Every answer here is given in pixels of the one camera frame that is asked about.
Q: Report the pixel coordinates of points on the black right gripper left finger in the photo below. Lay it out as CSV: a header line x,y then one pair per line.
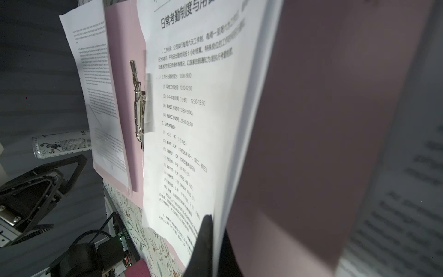
x,y
200,264

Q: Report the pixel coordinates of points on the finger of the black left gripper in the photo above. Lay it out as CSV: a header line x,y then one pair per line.
x,y
69,169
24,203

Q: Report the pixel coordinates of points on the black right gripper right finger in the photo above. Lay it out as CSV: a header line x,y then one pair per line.
x,y
228,265

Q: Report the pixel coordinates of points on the printed white paper sheet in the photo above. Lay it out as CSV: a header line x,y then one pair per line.
x,y
86,32

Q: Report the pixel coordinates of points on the white sheet with Chinese text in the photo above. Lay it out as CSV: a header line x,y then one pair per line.
x,y
206,64

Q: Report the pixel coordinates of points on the pink file folder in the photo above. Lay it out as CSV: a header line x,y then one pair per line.
x,y
331,92

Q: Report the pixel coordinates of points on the silver metal folder clip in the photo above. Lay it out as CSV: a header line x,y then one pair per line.
x,y
139,104

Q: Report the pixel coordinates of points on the white beverage can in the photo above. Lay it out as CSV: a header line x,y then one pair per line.
x,y
55,145

